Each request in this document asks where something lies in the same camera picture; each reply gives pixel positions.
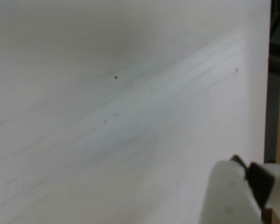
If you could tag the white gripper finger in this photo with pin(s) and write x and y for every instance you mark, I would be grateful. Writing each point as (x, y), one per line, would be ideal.
(262, 184)
(224, 198)

